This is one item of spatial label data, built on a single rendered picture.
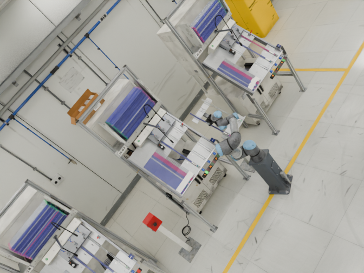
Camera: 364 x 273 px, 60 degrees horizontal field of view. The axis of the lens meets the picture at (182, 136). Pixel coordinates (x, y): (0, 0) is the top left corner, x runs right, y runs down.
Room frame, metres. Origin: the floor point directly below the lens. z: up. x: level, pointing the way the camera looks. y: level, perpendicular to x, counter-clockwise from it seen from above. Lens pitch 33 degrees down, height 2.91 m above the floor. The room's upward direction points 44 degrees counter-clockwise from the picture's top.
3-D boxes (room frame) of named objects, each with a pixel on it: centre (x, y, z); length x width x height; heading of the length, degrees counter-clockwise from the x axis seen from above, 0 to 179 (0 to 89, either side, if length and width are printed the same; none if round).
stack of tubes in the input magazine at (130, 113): (3.14, 0.21, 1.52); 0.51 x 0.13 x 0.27; 107
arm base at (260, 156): (2.34, -0.42, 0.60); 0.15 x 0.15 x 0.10
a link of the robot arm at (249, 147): (2.34, -0.41, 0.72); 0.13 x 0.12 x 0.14; 65
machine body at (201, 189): (3.24, 0.31, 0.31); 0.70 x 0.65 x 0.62; 107
